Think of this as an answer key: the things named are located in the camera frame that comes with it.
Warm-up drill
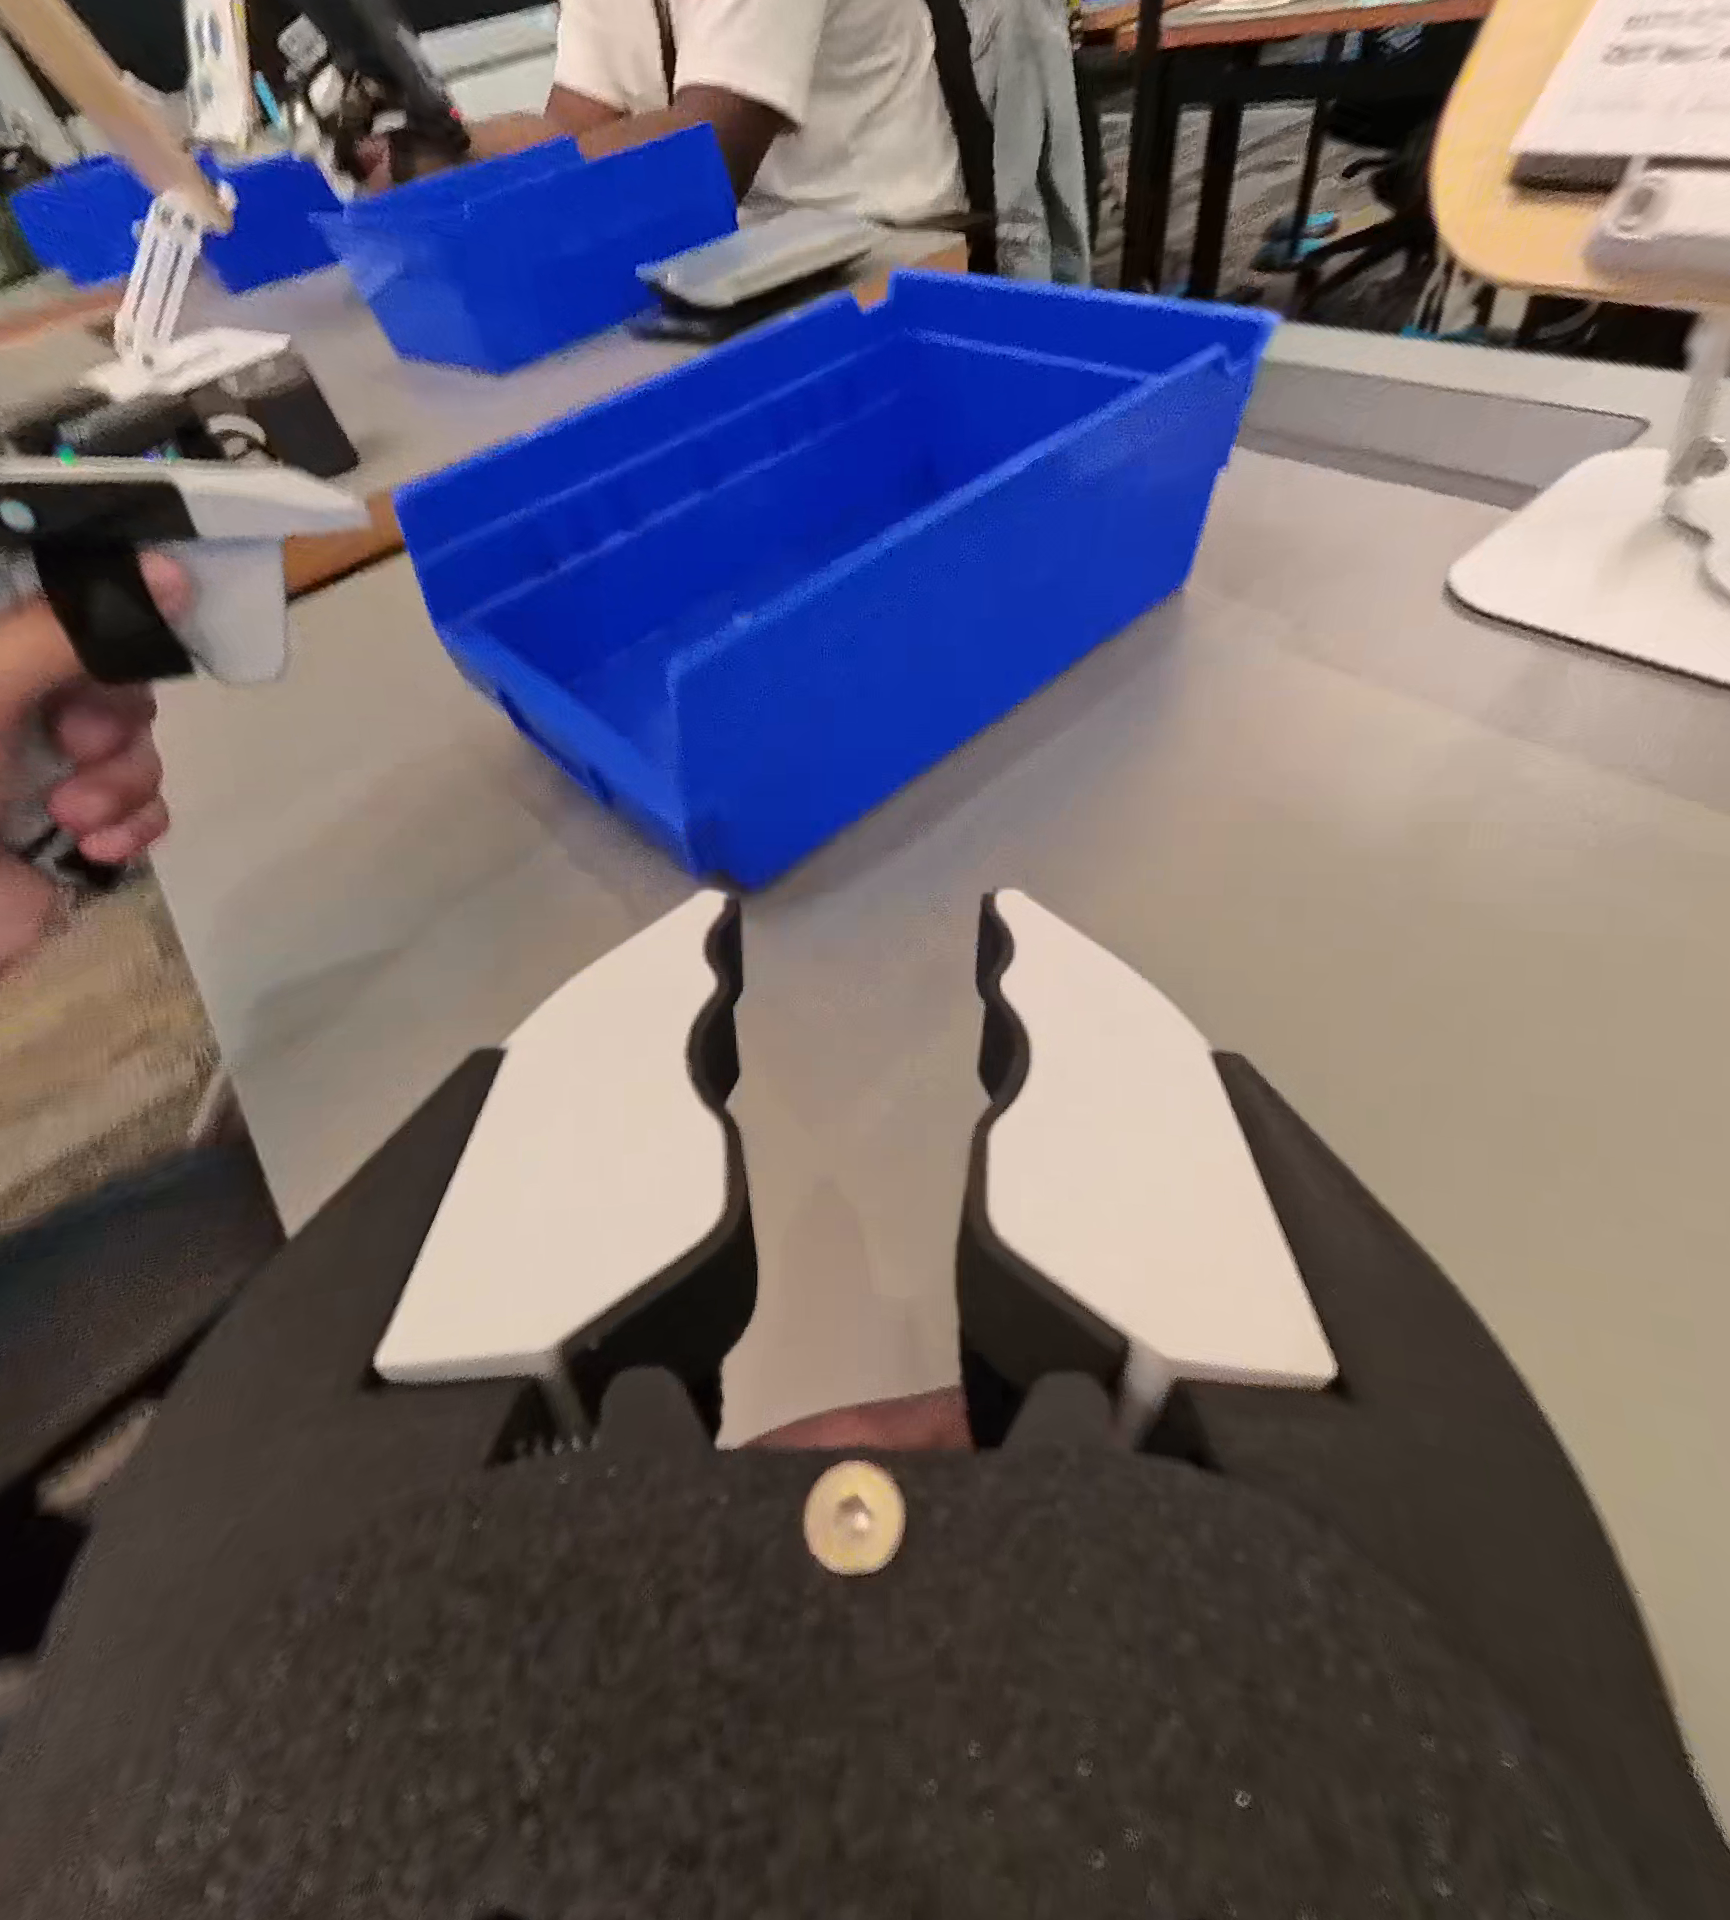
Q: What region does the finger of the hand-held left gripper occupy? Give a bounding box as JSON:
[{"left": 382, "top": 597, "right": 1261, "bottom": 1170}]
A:
[{"left": 171, "top": 462, "right": 374, "bottom": 686}]

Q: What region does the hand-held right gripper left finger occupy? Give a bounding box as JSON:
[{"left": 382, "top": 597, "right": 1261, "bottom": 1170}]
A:
[{"left": 373, "top": 890, "right": 761, "bottom": 1449}]

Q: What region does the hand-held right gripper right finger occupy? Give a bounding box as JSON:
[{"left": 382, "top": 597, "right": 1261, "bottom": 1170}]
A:
[{"left": 957, "top": 890, "right": 1343, "bottom": 1455}]

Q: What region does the blue plastic bin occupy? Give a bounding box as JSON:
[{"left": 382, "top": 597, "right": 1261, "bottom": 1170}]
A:
[
  {"left": 197, "top": 152, "right": 345, "bottom": 297},
  {"left": 11, "top": 153, "right": 157, "bottom": 292},
  {"left": 395, "top": 271, "right": 1278, "bottom": 892},
  {"left": 312, "top": 123, "right": 741, "bottom": 375}
]

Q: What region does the grey desk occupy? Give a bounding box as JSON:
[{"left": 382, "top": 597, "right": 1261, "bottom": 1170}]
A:
[{"left": 147, "top": 292, "right": 1730, "bottom": 1920}]

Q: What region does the person's right hand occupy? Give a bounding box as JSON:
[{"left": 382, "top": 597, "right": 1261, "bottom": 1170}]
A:
[{"left": 735, "top": 1384, "right": 978, "bottom": 1455}]

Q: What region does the black charger with green lights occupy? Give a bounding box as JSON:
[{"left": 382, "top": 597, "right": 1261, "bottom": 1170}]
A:
[{"left": 180, "top": 352, "right": 361, "bottom": 486}]

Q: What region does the small wooden document stand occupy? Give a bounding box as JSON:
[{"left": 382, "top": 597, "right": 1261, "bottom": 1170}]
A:
[
  {"left": 183, "top": 0, "right": 262, "bottom": 156},
  {"left": 0, "top": 0, "right": 299, "bottom": 404}
]

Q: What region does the dark trouser leg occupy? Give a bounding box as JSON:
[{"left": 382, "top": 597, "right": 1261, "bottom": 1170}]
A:
[{"left": 0, "top": 1142, "right": 287, "bottom": 1581}]

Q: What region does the grey flat device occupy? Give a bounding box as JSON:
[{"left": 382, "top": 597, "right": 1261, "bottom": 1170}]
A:
[{"left": 628, "top": 208, "right": 886, "bottom": 344}]

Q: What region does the wooden white document stand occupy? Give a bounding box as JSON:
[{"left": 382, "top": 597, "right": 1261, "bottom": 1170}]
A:
[{"left": 1426, "top": 0, "right": 1730, "bottom": 718}]

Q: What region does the denim jacket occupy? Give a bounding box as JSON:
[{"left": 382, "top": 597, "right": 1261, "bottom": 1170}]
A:
[{"left": 974, "top": 0, "right": 1096, "bottom": 292}]

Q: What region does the instruction sheet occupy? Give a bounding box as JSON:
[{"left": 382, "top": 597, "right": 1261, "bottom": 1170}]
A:
[{"left": 1508, "top": 0, "right": 1730, "bottom": 170}]

